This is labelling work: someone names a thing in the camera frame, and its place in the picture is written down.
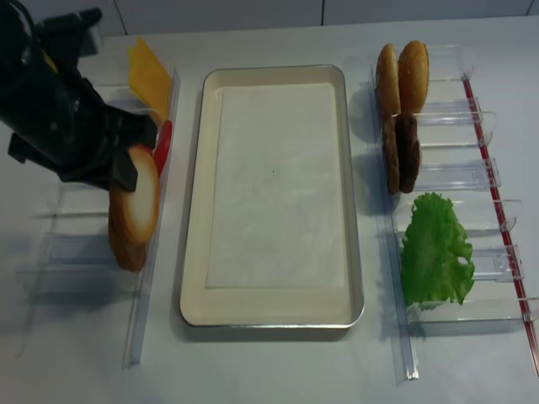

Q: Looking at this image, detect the bun slice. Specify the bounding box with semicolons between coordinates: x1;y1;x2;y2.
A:
108;189;147;273
119;146;160;244

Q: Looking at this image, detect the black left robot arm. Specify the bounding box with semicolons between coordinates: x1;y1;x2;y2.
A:
1;1;157;192

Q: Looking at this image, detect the front yellow cheese slice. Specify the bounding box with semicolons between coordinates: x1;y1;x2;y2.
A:
128;38;173;124

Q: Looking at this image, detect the sesame bun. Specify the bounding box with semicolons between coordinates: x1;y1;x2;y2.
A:
375;43;401;118
398;40;430;114

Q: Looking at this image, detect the right red tomato slice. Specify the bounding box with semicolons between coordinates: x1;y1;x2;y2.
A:
153;120;173;175

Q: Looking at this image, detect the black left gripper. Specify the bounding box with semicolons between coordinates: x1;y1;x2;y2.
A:
7;78;157;192

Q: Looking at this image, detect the green lettuce leaf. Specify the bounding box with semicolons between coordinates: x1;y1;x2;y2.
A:
400;193;475;310

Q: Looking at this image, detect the white paper liner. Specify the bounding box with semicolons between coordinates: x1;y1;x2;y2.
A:
206;84;345;288

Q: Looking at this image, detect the cream metal tray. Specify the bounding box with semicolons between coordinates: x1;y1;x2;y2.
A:
179;65;364;328

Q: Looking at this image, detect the left brown meat patty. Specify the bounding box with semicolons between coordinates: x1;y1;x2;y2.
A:
382;113;400;194

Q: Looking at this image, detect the left sesame top bun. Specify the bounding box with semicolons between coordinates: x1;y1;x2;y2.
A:
375;43;401;118

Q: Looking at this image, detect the left clear acrylic rack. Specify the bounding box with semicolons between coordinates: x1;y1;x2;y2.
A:
4;66;182;370

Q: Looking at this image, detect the right sesame top bun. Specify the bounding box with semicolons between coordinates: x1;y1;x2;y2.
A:
398;40;430;114

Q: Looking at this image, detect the right clear acrylic rack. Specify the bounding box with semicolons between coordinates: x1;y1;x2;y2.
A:
376;45;538;380

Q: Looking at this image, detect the right dark meat patty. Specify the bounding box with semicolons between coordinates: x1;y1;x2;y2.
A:
394;113;420;194

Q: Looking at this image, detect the clear acrylic rack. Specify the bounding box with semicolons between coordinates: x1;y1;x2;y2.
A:
4;66;182;370
376;45;538;380

